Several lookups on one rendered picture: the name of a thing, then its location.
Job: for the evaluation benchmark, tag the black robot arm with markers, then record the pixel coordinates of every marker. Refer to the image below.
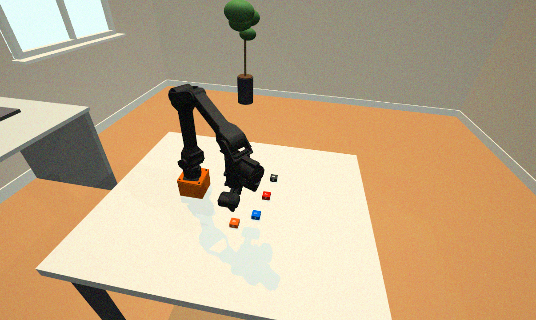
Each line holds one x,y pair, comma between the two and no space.
229,137

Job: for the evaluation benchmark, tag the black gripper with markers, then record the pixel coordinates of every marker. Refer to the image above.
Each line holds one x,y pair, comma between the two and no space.
230,199

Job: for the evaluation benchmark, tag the blue block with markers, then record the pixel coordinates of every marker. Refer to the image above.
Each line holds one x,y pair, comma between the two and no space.
255,215

